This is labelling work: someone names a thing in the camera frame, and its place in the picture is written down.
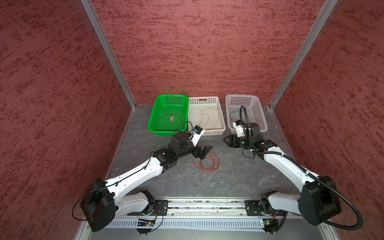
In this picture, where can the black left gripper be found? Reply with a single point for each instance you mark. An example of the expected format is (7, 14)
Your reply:
(196, 153)

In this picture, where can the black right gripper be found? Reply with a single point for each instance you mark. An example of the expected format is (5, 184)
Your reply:
(232, 139)

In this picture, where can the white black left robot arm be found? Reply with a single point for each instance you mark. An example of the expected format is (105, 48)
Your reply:
(105, 200)

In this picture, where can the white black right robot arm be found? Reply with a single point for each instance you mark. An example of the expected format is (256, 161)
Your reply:
(315, 203)

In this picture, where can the cream perforated basket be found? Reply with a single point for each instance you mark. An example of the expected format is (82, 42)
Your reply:
(207, 113)

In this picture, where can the translucent white slotted basket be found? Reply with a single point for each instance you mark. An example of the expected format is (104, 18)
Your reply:
(254, 110)

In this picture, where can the green plastic basket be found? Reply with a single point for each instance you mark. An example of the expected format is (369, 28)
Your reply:
(164, 107)

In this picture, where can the right small circuit board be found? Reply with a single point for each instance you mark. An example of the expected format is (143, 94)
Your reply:
(270, 226)

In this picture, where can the small circuit board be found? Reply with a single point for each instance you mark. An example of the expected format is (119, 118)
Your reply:
(146, 223)
(270, 226)

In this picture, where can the left small circuit board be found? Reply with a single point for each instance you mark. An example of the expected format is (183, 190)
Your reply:
(146, 223)

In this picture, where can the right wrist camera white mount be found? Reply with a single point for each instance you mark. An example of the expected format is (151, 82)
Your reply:
(239, 126)

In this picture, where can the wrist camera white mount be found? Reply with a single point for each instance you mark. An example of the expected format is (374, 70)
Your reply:
(197, 133)
(239, 126)

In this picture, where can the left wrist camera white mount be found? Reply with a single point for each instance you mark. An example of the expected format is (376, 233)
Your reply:
(197, 133)

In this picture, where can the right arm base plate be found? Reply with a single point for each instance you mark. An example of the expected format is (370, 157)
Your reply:
(253, 207)

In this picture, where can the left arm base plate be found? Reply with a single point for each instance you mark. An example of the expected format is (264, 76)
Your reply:
(160, 207)

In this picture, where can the white slotted cable duct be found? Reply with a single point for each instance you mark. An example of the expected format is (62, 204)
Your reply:
(253, 225)

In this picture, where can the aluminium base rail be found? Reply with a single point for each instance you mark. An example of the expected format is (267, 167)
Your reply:
(195, 208)

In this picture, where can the aluminium corner post right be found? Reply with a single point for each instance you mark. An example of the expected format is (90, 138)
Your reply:
(317, 26)

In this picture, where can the aluminium corner post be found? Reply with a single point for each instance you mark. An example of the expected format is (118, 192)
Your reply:
(97, 26)
(317, 26)

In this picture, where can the aluminium corner post left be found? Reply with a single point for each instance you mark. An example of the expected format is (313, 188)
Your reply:
(97, 26)

